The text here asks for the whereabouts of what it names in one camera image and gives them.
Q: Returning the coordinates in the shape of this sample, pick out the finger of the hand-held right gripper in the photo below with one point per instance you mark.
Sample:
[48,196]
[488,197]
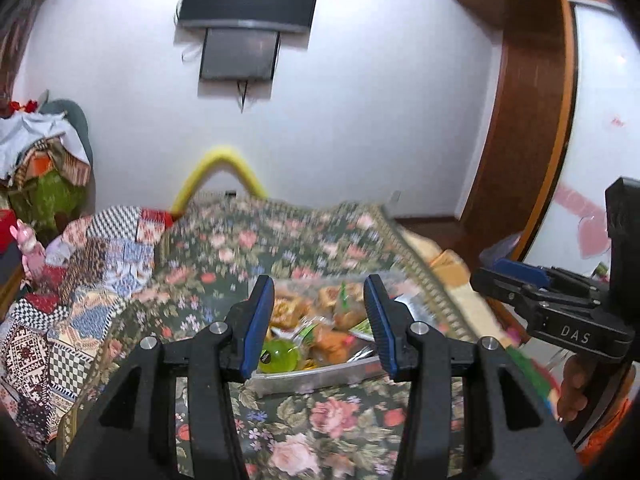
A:
[522,270]
[500,285]

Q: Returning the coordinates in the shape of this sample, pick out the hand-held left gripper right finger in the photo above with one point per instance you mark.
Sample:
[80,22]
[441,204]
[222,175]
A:
[380,330]

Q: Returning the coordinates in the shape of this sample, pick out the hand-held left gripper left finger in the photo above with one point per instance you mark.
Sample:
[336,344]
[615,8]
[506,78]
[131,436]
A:
[257,330]

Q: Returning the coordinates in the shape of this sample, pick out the green jelly cup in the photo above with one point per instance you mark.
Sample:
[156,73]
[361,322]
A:
[281,356]

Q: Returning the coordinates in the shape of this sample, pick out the yellow snack packet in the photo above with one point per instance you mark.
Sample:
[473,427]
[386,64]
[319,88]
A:
[290,312]

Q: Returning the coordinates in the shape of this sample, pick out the silver snack packet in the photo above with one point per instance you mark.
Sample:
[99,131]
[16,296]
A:
[410,306]

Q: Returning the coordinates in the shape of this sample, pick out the tan biscuit packet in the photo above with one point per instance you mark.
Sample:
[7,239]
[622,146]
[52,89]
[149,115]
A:
[330,344]
[345,307]

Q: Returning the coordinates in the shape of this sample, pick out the green snack packet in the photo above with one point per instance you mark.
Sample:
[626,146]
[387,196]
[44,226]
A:
[306,334]

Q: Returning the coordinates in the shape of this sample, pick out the clear plastic box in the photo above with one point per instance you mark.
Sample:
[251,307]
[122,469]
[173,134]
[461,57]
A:
[320,377]

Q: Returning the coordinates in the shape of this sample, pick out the person's right forearm orange sleeve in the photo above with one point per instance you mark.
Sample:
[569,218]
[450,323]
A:
[607,430]

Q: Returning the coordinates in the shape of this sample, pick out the person's right hand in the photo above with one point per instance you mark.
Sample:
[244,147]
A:
[572,385]

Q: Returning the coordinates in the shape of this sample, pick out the dark purple cloth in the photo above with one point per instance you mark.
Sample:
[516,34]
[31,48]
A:
[502,247]

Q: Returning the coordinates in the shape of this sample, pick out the beige blanket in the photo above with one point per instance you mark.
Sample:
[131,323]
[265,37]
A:
[450,270]

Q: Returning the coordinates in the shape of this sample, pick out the green pink cloth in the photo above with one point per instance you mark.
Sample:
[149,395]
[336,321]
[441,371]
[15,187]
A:
[530,370]

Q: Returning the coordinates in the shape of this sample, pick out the floral blanket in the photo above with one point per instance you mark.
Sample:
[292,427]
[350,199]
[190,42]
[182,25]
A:
[320,425]

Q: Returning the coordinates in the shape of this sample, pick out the white door with pink hearts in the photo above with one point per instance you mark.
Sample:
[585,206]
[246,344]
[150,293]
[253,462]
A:
[605,135]

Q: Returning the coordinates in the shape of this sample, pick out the yellow foam tube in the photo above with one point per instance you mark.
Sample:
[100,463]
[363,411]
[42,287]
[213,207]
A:
[220,155]

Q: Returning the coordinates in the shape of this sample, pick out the patchwork quilt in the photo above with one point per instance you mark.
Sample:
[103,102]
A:
[75,285]

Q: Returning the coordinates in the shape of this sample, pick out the pink toy figure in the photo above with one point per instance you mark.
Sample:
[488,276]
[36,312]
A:
[31,252]

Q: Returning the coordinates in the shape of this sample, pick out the pile of clothes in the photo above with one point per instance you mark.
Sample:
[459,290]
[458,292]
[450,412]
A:
[45,170]

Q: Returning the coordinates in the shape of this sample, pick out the small black monitor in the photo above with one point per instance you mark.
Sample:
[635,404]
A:
[240,55]

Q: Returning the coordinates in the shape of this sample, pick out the patterned brown curtain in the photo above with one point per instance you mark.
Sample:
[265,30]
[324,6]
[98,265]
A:
[25,20]

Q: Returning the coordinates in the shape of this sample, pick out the wall socket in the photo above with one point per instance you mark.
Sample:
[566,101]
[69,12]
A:
[395,196]

